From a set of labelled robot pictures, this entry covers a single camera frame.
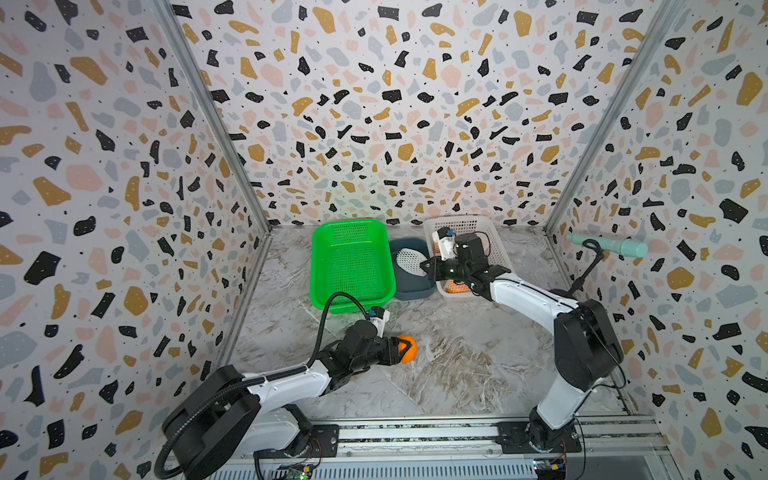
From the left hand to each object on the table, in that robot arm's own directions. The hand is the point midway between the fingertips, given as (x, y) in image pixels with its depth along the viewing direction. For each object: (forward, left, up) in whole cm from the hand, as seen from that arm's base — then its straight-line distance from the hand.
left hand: (412, 345), depth 82 cm
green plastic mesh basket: (+39, +22, -8) cm, 45 cm away
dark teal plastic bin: (+21, 0, -2) cm, 21 cm away
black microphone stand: (+17, -51, +5) cm, 54 cm away
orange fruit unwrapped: (-1, 0, -2) cm, 2 cm away
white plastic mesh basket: (+56, -25, -9) cm, 62 cm away
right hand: (+21, -5, +9) cm, 23 cm away
